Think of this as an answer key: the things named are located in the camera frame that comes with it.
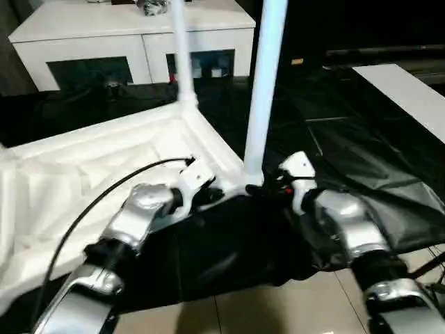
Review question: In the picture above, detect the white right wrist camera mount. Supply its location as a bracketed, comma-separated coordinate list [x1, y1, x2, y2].
[279, 151, 318, 215]

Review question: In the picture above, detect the white flat board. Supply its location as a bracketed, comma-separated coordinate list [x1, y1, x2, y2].
[351, 64, 445, 144]

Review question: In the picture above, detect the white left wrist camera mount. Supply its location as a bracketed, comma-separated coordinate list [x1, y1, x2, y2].
[172, 162, 217, 224]

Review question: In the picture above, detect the black work mat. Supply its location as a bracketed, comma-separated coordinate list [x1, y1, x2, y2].
[0, 67, 445, 310]

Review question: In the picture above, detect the grey curtain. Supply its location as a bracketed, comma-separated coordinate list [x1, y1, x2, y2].
[0, 31, 39, 97]

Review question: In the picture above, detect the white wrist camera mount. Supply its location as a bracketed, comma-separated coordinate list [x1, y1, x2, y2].
[279, 151, 318, 215]
[172, 162, 217, 224]

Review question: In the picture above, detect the white cabinet with glass doors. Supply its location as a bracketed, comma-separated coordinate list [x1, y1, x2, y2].
[8, 0, 257, 92]

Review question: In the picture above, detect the black folding stand leg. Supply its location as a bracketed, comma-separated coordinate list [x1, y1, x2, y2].
[410, 255, 445, 279]

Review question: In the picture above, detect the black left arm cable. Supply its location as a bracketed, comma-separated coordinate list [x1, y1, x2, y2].
[34, 157, 196, 314]

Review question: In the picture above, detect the white plastic table top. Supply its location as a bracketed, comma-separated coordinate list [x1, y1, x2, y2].
[0, 100, 250, 307]

